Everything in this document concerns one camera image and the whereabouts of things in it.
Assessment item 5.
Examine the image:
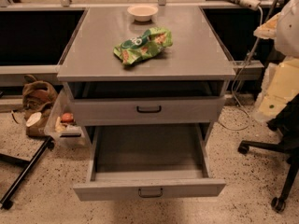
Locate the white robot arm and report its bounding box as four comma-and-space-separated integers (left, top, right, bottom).
253, 0, 299, 122

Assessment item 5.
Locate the grey top drawer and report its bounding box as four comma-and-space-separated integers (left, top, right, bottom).
70, 97, 225, 126

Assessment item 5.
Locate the black office chair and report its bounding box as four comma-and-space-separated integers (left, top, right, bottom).
237, 94, 299, 213

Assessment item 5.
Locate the black stand leg with wheel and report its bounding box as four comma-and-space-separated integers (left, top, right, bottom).
0, 136, 54, 210

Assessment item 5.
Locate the green chip bag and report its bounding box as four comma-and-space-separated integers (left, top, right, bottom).
113, 27, 173, 65

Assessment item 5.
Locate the brown bag on floor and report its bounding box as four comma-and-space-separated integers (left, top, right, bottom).
22, 75, 58, 137

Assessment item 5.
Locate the clear plastic storage bin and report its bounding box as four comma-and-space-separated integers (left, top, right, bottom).
44, 90, 86, 147

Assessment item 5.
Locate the grey drawer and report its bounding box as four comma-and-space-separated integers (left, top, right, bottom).
74, 124, 225, 201
70, 97, 225, 126

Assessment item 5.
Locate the grey drawer cabinet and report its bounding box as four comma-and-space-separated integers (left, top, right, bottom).
58, 6, 235, 135

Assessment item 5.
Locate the white bowl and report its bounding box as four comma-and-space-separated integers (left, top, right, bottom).
127, 5, 158, 22

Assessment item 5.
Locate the white cable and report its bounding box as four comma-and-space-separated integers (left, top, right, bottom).
218, 6, 264, 132

